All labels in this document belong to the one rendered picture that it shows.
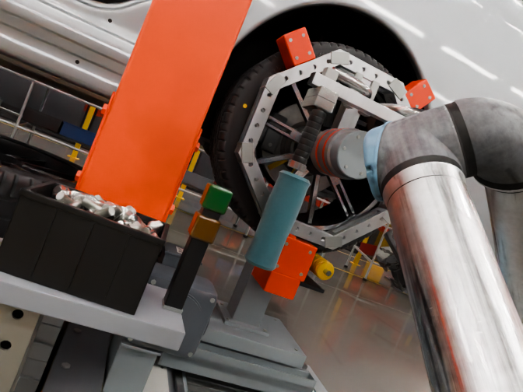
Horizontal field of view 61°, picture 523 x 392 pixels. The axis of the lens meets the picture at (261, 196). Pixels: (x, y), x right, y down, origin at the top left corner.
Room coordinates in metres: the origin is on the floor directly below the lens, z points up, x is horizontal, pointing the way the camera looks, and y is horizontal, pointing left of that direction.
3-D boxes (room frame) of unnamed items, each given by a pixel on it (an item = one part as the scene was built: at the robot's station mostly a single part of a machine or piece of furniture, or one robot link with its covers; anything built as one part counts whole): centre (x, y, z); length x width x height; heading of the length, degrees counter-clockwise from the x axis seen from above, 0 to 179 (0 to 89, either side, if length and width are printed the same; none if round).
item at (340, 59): (1.33, -0.15, 0.85); 0.54 x 0.07 x 0.54; 107
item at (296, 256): (1.37, -0.13, 0.48); 0.16 x 0.12 x 0.17; 17
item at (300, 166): (1.06, -0.05, 0.83); 0.04 x 0.04 x 0.16
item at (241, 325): (1.50, -0.10, 0.32); 0.40 x 0.30 x 0.28; 107
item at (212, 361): (1.50, -0.10, 0.13); 0.50 x 0.36 x 0.10; 107
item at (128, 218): (0.67, 0.21, 0.51); 0.20 x 0.14 x 0.13; 101
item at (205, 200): (0.71, 0.07, 0.64); 0.04 x 0.04 x 0.04; 17
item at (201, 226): (0.71, 0.07, 0.59); 0.04 x 0.04 x 0.04; 17
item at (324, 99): (1.09, -0.04, 0.93); 0.09 x 0.05 x 0.05; 17
